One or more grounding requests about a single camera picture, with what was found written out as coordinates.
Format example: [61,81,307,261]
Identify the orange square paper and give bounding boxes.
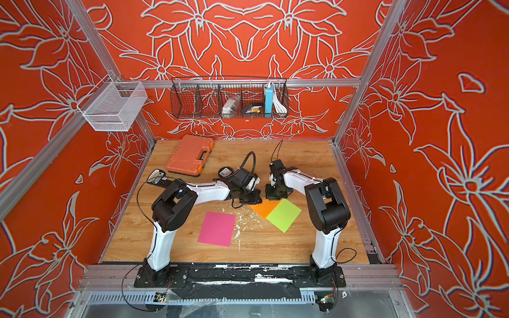
[249,200,280,219]

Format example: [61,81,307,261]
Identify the green square paper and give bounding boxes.
[266,199,302,233]

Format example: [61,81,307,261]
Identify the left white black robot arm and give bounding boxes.
[147,176,234,273]

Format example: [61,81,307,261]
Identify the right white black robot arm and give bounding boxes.
[265,168,351,271]

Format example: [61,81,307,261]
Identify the pink square paper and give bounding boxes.
[198,211,236,247]

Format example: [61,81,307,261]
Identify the black round tape disc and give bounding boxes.
[218,166,233,178]

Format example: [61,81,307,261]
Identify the orange plastic tool case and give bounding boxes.
[166,135,214,177]

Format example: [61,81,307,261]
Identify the black small box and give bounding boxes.
[241,102,265,115]

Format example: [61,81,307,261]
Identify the clear plastic bag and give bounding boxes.
[221,96,241,119]

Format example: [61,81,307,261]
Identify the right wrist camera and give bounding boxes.
[269,159,286,178]

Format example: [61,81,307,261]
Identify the white cable bundle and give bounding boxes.
[272,93,288,118]

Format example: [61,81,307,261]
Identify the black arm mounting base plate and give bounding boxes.
[134,263,346,288]

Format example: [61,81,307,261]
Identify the black wire wall basket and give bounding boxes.
[170,76,290,119]

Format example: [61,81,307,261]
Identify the clear plastic wall bin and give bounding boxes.
[78,82,147,132]

